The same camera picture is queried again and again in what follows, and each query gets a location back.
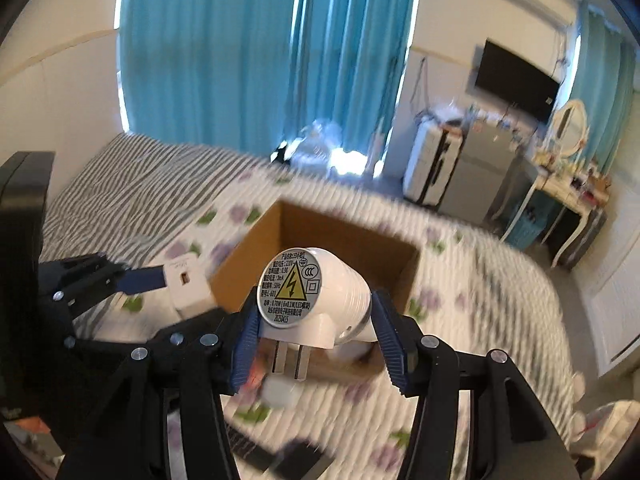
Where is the clear plastic bag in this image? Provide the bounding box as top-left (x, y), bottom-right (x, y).
top-left (289, 117), bottom-right (387, 182)

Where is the white vanity table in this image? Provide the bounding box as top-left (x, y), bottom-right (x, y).
top-left (529, 152), bottom-right (610, 270)

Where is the grey mini fridge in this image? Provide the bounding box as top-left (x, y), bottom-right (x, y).
top-left (439, 119), bottom-right (540, 227)

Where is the white plug-in night light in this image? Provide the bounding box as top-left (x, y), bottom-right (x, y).
top-left (256, 247), bottom-right (377, 382)

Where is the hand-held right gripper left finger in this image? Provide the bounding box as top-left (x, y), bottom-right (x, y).
top-left (55, 306), bottom-right (262, 480)

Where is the white usb charger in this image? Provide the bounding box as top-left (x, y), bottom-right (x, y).
top-left (163, 254), bottom-right (219, 317)

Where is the flat black device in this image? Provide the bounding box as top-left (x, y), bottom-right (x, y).
top-left (224, 419), bottom-right (275, 473)

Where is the white suitcase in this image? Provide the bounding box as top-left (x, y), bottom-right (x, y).
top-left (402, 119), bottom-right (467, 207)

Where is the oval white vanity mirror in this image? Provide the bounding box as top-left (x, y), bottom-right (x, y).
top-left (546, 99), bottom-right (589, 157)

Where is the black wall television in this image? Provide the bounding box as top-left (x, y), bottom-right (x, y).
top-left (473, 39), bottom-right (561, 124)

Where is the brown cardboard box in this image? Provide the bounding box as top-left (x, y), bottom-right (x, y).
top-left (209, 200), bottom-right (421, 387)

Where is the blue storage box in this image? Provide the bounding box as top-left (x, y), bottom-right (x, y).
top-left (501, 194), bottom-right (552, 252)

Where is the black rectangular case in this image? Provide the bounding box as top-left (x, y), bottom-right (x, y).
top-left (271, 437), bottom-right (337, 480)

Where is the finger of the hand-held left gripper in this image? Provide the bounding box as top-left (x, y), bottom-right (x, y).
top-left (39, 254), bottom-right (167, 322)

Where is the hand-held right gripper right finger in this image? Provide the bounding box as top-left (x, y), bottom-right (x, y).
top-left (372, 289), bottom-right (582, 480)

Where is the grey striped bed sheet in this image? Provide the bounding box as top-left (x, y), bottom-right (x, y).
top-left (41, 132), bottom-right (266, 266)

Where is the wide blue window curtain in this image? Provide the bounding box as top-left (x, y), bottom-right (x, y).
top-left (116, 0), bottom-right (303, 158)
top-left (285, 0), bottom-right (420, 161)

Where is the narrow blue curtain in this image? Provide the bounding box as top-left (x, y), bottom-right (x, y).
top-left (549, 4), bottom-right (637, 173)

